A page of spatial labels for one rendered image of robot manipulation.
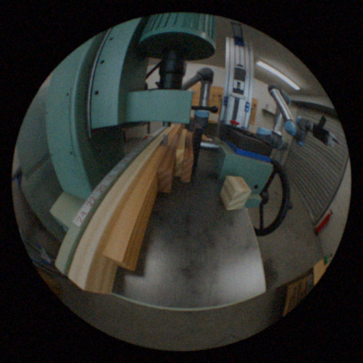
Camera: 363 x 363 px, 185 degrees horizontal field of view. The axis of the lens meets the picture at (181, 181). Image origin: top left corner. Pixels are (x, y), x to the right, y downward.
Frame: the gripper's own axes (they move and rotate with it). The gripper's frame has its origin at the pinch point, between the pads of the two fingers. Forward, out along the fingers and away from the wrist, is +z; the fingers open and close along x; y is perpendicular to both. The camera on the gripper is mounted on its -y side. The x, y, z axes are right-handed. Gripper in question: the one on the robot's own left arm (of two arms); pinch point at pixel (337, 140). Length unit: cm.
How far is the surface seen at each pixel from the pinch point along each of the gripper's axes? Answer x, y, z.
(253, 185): 58, 26, -4
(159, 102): 79, 9, -9
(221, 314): 48, 118, 50
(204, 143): 70, 19, -11
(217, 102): -24, -15, -321
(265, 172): 56, 23, -4
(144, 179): 80, 19, 3
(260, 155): 58, 19, -5
